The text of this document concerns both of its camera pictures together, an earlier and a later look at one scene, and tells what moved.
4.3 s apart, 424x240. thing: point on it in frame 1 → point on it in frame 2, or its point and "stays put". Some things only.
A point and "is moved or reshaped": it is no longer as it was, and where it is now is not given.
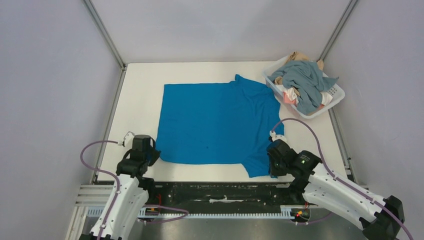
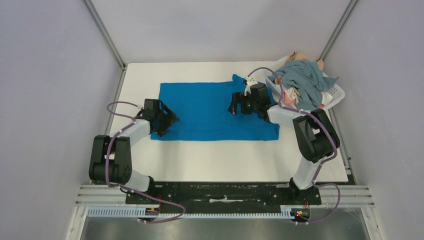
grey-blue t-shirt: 309,82 stays put
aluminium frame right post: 336,30 stays put
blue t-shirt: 224,123 is moved or reshaped
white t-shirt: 325,96 stays put
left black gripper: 156,155 → 169,119
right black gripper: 273,164 → 241,103
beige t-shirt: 297,56 stays put
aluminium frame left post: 120,63 stays put
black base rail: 171,195 stays put
